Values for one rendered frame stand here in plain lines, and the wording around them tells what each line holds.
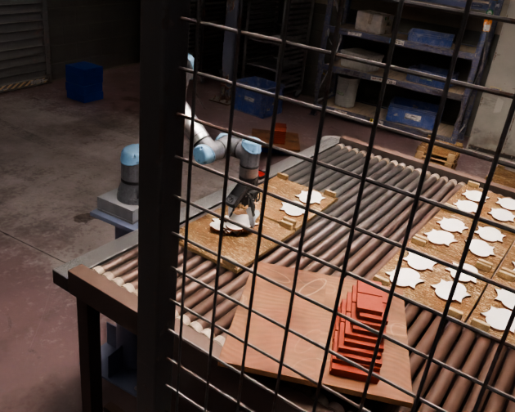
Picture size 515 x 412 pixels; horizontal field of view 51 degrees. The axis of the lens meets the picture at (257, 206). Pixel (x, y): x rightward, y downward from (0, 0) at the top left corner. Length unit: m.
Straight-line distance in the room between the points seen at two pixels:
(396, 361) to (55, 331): 2.08
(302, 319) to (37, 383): 1.64
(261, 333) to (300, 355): 0.13
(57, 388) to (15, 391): 0.18
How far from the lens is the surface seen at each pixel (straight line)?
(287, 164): 2.99
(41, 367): 3.01
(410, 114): 6.80
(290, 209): 2.44
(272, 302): 1.68
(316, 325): 1.62
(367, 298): 1.51
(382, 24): 6.84
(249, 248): 2.12
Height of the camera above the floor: 2.04
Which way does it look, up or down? 27 degrees down
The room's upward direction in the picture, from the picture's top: 7 degrees clockwise
